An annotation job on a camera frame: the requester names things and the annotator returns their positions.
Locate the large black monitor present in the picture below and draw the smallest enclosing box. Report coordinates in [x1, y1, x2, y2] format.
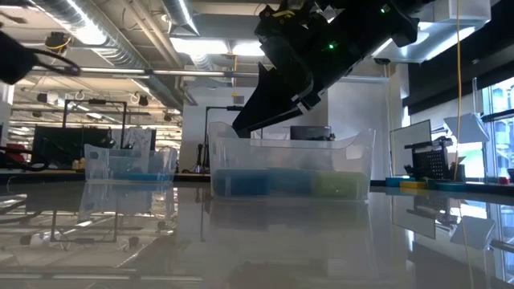
[31, 124, 112, 163]

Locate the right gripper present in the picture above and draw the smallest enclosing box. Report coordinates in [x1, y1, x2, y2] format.
[231, 0, 422, 140]

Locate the silver ribbed ventilation duct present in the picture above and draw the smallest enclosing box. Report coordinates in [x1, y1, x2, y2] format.
[34, 0, 186, 112]

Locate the white sheet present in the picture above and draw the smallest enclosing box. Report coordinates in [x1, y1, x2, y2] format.
[121, 127, 154, 160]

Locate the yellow-green cylinder block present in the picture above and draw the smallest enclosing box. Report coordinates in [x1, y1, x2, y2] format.
[312, 171, 369, 201]

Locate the blue plank block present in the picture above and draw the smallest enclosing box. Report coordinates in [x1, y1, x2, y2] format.
[116, 172, 173, 182]
[435, 182, 467, 193]
[385, 176, 417, 189]

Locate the white board panel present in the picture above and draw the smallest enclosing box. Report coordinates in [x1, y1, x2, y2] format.
[389, 119, 434, 177]

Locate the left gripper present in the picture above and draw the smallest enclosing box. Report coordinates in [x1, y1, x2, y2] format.
[0, 30, 40, 86]

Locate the ceiling light panel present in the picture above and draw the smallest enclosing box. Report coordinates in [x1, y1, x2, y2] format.
[169, 36, 269, 58]

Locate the black tripod stand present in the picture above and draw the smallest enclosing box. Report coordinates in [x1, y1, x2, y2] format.
[194, 142, 206, 174]

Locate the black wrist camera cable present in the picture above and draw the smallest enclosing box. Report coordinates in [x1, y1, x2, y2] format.
[23, 47, 82, 78]

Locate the black perforated panel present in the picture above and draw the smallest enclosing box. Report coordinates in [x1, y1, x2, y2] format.
[403, 136, 455, 180]

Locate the silver smooth ventilation duct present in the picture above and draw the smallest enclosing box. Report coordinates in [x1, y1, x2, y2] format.
[162, 0, 201, 37]

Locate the red bench object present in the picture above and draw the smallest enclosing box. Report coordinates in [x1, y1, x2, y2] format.
[3, 142, 28, 162]

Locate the grey ceiling pipe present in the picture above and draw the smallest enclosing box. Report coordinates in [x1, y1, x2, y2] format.
[31, 66, 390, 84]

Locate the black yellow ceiling device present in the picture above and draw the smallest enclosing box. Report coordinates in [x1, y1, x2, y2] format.
[43, 31, 74, 54]

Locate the white hanging shade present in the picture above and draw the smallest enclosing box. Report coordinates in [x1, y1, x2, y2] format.
[443, 112, 490, 145]

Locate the clear plastic bin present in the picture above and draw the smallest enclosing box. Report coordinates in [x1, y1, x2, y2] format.
[206, 121, 377, 201]
[82, 143, 178, 186]

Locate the blue cylinder block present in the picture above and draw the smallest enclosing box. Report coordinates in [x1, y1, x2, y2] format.
[268, 169, 316, 197]
[212, 169, 271, 198]

